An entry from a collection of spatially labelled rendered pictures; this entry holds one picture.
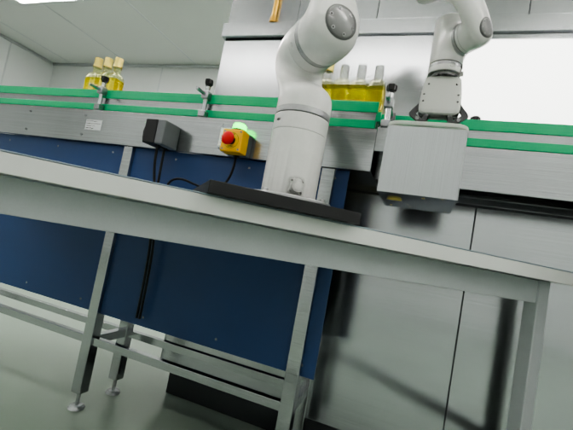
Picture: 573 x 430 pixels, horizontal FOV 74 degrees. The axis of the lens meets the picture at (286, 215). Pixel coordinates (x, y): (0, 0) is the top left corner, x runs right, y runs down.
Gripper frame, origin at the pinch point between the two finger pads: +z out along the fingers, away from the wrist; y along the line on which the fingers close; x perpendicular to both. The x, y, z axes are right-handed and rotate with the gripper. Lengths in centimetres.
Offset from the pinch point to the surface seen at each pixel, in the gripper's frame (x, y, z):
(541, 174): -11.9, -27.7, 4.5
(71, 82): -330, 560, -156
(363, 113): -4.7, 20.2, -6.8
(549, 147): -13.7, -29.1, -3.6
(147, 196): 51, 43, 31
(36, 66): -303, 608, -168
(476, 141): -13.8, -11.1, -3.8
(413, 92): -30.1, 9.4, -24.8
